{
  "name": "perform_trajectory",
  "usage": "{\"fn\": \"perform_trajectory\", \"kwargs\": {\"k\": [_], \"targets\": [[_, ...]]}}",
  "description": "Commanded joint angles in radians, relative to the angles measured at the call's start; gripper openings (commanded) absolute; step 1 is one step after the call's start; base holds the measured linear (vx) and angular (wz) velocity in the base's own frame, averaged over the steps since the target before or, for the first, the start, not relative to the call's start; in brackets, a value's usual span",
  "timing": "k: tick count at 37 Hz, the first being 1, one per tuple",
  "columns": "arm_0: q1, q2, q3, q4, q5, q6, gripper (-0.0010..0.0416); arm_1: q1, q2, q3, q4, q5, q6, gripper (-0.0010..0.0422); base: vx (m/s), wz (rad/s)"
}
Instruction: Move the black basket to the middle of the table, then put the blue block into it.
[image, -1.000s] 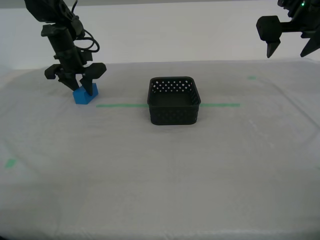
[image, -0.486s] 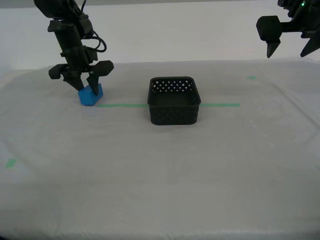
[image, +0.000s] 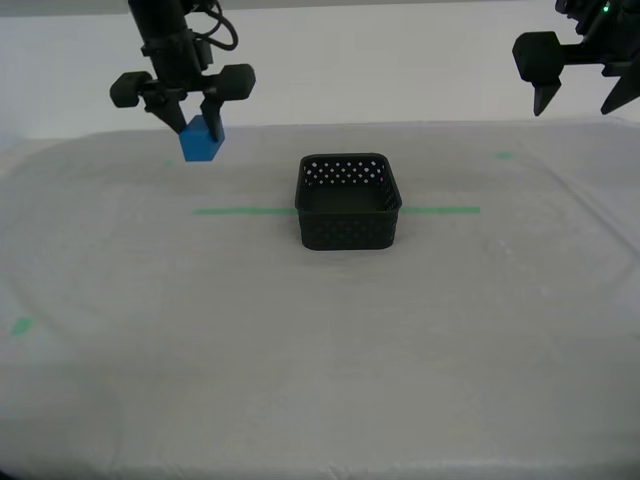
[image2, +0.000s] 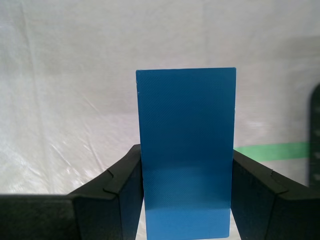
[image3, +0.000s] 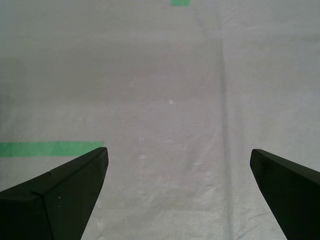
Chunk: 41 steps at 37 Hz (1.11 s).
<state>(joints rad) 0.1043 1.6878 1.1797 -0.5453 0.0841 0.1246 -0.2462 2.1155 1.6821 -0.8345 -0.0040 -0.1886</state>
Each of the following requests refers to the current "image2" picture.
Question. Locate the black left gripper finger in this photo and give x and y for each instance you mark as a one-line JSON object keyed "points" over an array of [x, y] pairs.
{"points": [[75, 217], [275, 215]]}

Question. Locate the black perforated plastic basket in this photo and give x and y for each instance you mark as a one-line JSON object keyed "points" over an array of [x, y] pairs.
{"points": [[315, 137]]}

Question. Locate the blue rectangular block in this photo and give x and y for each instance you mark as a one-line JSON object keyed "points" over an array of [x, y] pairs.
{"points": [[186, 137]]}

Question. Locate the long green tape strip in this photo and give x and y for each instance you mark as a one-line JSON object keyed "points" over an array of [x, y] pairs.
{"points": [[275, 151]]}

